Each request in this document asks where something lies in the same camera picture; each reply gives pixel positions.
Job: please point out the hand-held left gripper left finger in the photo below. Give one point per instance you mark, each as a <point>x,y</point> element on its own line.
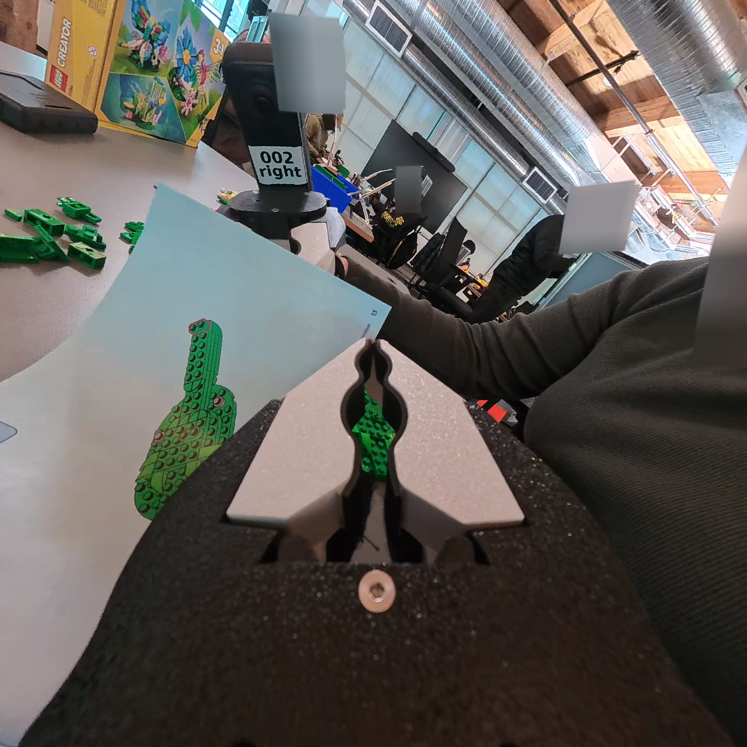
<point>286,467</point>

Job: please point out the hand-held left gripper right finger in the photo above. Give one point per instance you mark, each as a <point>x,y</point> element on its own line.
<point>461,467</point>

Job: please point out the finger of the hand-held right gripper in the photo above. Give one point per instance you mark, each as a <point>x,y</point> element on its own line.
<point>318,248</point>

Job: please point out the green brick leaf build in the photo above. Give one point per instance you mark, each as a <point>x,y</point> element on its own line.
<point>373,437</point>

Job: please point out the person's right hand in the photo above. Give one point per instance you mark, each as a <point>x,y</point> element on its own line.
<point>341,267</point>

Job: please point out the blue plastic bin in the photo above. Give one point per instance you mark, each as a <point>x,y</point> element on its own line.
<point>332,187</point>

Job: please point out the orange object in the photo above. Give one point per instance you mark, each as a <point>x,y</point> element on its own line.
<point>496,411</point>

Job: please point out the white instruction booklet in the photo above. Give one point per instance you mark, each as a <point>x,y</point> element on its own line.
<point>204,280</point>

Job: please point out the colourful toy box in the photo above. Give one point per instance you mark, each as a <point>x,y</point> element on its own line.
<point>146,70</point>

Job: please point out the large black screen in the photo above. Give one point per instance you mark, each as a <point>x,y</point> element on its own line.
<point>408,152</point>

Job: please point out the black rectangular device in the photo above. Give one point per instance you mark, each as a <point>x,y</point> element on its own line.
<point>41,108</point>

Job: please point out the cluster of small green bricks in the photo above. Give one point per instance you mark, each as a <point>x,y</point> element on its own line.
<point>52,233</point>

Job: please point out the white duct vent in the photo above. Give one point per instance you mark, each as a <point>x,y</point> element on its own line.
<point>540,182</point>
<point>388,26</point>

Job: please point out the silver air duct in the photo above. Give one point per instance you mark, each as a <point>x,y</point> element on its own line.
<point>467,111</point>
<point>513,76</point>
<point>688,52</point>

